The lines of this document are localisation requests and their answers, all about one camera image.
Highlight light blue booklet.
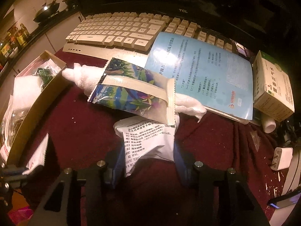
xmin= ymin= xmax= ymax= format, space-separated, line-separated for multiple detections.
xmin=145 ymin=32 xmax=253 ymax=121

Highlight white keyboard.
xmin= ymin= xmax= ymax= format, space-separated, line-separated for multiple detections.
xmin=63 ymin=12 xmax=237 ymax=59

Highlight white green medicine box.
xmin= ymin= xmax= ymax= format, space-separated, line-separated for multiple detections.
xmin=252 ymin=50 xmax=295 ymax=122

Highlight green white granule sachet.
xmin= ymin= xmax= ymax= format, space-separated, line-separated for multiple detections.
xmin=35 ymin=67 xmax=58 ymax=90

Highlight white foam block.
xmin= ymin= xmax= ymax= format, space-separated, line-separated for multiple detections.
xmin=12 ymin=75 xmax=43 ymax=113

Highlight dark red cloth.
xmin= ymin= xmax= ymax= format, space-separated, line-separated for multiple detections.
xmin=18 ymin=49 xmax=290 ymax=226

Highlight cooking oil bottle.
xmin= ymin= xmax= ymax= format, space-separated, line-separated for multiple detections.
xmin=0 ymin=39 xmax=12 ymax=61

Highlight smartphone with lit screen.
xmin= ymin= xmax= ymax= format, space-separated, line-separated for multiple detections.
xmin=267 ymin=189 xmax=300 ymax=209

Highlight white usb charger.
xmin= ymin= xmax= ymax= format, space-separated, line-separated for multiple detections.
xmin=270 ymin=147 xmax=293 ymax=171

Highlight white pill bottle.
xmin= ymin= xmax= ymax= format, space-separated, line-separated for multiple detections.
xmin=261 ymin=113 xmax=276 ymax=134

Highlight small clear zip bag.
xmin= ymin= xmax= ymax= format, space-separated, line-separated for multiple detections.
xmin=250 ymin=131 xmax=261 ymax=152

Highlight black wok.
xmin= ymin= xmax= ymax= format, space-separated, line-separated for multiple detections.
xmin=33 ymin=0 xmax=60 ymax=23

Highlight clear bag of dried herbs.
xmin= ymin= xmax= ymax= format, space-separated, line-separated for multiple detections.
xmin=1 ymin=110 xmax=27 ymax=147

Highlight white text sachet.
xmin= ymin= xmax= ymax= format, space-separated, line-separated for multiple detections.
xmin=113 ymin=114 xmax=180 ymax=177

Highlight black cooking pot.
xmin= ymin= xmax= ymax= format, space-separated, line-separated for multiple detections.
xmin=62 ymin=0 xmax=78 ymax=9

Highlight white pouch red lettering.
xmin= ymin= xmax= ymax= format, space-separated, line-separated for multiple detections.
xmin=22 ymin=133 xmax=49 ymax=175

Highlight white towel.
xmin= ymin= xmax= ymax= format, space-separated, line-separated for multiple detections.
xmin=62 ymin=63 xmax=207 ymax=122

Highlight cardboard box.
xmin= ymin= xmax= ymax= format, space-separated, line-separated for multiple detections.
xmin=1 ymin=50 xmax=68 ymax=165

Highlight colourful floral snack pouch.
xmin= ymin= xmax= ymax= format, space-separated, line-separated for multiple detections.
xmin=88 ymin=58 xmax=176 ymax=125

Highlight black TCL monitor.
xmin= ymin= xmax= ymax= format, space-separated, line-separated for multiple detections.
xmin=76 ymin=0 xmax=300 ymax=59

